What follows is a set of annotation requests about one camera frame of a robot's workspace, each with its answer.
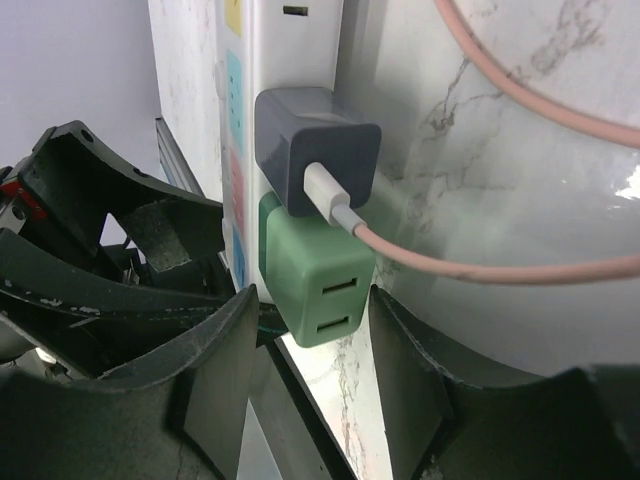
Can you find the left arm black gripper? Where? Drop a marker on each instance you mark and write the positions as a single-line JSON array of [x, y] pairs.
[[101, 263]]

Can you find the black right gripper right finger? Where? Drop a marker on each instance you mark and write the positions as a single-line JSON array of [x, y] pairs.
[[452, 413]]

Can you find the white power strip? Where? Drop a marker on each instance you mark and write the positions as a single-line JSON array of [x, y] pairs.
[[276, 66]]

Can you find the grey small charger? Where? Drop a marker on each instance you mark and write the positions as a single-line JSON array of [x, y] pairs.
[[296, 127]]

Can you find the green cube adapter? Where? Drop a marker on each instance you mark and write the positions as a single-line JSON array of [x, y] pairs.
[[318, 276]]

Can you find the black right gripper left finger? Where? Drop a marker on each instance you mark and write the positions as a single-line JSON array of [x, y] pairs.
[[176, 412]]

